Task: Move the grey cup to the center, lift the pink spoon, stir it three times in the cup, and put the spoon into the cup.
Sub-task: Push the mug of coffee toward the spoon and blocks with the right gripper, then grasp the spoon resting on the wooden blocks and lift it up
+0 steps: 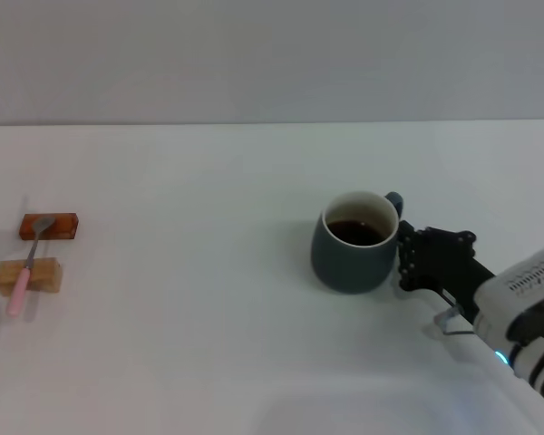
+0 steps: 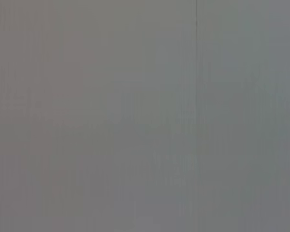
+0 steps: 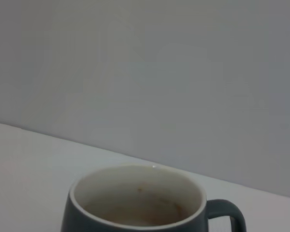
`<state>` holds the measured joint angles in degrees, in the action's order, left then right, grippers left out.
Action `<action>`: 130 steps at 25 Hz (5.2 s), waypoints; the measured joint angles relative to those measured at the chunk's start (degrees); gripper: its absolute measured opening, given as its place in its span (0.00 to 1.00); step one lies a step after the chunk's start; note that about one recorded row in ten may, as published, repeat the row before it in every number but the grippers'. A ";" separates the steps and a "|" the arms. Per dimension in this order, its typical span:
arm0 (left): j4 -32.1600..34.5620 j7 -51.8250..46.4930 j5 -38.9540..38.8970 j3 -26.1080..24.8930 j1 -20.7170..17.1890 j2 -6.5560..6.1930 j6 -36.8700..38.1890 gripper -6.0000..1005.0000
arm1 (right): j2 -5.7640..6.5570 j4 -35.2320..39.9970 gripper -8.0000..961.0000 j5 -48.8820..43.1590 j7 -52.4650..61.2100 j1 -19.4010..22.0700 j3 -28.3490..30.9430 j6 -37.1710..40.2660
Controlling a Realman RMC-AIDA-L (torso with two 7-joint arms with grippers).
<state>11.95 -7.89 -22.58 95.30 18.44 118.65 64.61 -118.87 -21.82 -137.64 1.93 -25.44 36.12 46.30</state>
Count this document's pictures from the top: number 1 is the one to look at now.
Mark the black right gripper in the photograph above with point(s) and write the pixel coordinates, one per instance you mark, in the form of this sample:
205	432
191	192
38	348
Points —
444	263

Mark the dark grey ceramic coffee cup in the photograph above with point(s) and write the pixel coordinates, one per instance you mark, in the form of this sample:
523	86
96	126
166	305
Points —
344	267

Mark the light wooden spoon rest block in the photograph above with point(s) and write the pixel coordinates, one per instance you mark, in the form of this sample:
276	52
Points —
47	274

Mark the reddish-brown wooden block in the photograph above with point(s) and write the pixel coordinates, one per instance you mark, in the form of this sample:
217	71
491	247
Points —
65	226

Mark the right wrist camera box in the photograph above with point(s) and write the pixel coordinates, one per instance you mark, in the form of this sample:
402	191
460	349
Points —
530	281

